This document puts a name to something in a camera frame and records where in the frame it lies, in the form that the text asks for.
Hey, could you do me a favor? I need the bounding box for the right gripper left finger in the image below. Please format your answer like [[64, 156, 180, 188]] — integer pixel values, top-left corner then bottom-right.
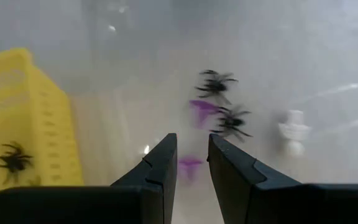
[[112, 133, 178, 224]]

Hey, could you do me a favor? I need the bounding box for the small white skeleton figure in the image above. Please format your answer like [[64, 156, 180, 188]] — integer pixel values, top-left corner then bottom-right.
[[277, 109, 312, 158]]

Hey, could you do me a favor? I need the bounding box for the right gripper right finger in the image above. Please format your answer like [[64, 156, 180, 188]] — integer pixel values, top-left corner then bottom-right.
[[206, 133, 303, 224]]

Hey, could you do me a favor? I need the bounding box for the black plastic spider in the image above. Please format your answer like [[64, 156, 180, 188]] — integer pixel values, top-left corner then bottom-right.
[[209, 105, 254, 143], [195, 68, 239, 105], [0, 141, 34, 184]]

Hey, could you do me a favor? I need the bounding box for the yellow plastic basket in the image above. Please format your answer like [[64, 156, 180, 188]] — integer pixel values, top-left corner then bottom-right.
[[0, 47, 84, 203]]

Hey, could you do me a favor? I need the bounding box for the purple plastic cone toy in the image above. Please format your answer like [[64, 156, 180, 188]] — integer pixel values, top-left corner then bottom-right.
[[178, 156, 204, 184], [188, 99, 222, 130]]

